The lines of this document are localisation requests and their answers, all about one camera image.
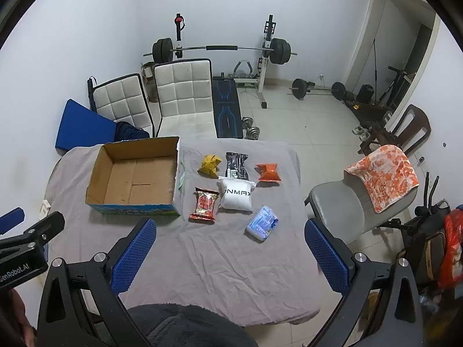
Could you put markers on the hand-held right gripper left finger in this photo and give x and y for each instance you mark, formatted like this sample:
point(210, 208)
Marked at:
point(134, 256)

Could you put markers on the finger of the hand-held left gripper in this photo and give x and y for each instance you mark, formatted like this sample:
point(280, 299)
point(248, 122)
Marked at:
point(11, 219)
point(43, 227)

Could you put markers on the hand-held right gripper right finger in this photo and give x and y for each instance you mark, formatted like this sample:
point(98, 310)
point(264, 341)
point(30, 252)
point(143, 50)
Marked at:
point(325, 256)

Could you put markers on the blue tissue packet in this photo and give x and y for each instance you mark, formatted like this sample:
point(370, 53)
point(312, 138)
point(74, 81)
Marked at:
point(262, 223)

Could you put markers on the cardboard box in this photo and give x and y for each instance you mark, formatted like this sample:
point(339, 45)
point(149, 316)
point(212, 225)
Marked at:
point(134, 184)

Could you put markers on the red snack packet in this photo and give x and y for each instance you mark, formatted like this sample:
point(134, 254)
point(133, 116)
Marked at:
point(204, 204)

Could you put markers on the orange snack packet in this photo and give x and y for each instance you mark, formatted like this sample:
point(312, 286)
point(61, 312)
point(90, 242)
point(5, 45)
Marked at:
point(268, 172)

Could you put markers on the white soft packet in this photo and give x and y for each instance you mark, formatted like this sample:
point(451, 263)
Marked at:
point(236, 198)

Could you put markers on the yellow snack packet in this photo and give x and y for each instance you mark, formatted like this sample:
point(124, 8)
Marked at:
point(209, 165)

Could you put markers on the black packet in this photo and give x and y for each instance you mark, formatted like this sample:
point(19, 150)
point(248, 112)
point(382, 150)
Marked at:
point(237, 164)

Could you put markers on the person's left hand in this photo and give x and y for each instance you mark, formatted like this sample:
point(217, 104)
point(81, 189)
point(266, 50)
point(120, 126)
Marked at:
point(21, 318)

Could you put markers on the small white box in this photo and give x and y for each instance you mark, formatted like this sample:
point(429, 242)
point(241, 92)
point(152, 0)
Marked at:
point(45, 209)

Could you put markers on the grey office chair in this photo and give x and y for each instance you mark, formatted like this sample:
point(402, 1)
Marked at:
point(336, 202)

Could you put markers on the black bag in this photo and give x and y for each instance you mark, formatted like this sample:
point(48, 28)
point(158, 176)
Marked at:
point(430, 256)

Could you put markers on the blue foam mat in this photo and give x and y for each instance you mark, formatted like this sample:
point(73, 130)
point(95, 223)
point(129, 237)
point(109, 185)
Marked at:
point(79, 126)

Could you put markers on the black exercise bike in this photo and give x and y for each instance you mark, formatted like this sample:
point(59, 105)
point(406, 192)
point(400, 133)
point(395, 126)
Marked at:
point(430, 209)

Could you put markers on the dark blue cloth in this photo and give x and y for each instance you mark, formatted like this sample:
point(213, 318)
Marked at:
point(128, 132)

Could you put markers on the red plastic bag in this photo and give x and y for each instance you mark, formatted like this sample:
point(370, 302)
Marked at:
point(452, 249)

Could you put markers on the pair of white shoes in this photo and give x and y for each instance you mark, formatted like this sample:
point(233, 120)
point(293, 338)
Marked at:
point(361, 132)

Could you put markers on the metal dumbbell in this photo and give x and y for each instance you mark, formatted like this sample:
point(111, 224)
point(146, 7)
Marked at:
point(254, 133)
point(248, 121)

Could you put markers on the white padded chair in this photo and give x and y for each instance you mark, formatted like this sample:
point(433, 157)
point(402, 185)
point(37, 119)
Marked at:
point(182, 86)
point(119, 97)

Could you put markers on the dark wooden chair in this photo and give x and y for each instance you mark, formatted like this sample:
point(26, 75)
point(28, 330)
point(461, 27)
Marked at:
point(416, 123)

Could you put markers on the black box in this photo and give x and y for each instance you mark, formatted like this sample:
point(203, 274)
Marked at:
point(365, 94)

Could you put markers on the short barbell with black plates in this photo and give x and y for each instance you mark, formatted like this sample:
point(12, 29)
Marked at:
point(299, 88)

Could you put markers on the black weight bench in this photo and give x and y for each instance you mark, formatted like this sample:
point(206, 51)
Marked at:
point(226, 104)

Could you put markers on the long barbell with black plates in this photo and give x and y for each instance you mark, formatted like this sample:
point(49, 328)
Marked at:
point(220, 47)

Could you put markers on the white door frame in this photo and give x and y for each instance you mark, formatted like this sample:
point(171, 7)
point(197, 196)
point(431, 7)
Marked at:
point(361, 25)

